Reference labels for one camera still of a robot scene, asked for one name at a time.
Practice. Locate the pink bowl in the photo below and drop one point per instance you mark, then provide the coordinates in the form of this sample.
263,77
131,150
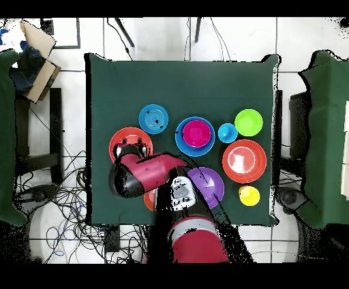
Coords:
196,133

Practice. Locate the large orange bowl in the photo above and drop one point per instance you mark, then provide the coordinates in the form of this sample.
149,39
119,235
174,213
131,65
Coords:
244,160
131,135

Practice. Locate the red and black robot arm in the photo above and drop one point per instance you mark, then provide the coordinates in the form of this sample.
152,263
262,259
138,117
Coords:
152,170

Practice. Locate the large blue bowl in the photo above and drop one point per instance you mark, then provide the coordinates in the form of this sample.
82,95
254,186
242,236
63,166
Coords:
178,133

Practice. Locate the small blue bowl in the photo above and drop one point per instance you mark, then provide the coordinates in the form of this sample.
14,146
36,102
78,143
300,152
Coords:
153,119

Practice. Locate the purple bowl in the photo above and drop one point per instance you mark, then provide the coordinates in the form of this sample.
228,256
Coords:
212,182

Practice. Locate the blue cup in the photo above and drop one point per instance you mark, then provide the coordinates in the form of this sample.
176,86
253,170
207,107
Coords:
227,133

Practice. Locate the dark green tablecloth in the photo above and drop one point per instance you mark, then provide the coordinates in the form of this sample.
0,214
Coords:
177,90

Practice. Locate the small orange bowl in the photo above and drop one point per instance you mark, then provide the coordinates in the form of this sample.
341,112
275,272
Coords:
149,200

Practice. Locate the green bowl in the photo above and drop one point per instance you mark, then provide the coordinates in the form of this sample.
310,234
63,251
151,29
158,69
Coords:
248,122

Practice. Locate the orange cup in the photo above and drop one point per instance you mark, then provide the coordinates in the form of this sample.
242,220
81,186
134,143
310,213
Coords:
241,190

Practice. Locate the yellow cup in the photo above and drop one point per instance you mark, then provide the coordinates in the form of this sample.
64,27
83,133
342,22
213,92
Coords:
250,196

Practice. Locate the black box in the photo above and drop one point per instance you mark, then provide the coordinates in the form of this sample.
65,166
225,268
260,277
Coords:
112,238

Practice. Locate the black tripod leg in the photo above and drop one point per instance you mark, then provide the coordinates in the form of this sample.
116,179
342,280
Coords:
125,32
197,30

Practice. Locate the black stool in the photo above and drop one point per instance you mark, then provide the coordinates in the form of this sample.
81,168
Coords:
56,122

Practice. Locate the black stand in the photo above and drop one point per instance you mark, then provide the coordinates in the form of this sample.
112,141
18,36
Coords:
298,122

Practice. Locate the cardboard box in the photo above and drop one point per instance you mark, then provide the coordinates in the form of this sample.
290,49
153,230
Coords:
42,79

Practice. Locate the green cloth covered table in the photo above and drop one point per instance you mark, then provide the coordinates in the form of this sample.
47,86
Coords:
6,136
324,136

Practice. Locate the blue cloth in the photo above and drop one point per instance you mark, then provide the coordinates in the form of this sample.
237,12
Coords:
27,68

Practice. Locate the grey pedestal foot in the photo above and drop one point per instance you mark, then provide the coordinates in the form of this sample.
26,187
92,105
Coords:
290,199
35,197

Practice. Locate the dark grey frame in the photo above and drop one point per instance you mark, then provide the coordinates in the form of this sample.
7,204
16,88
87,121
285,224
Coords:
78,35

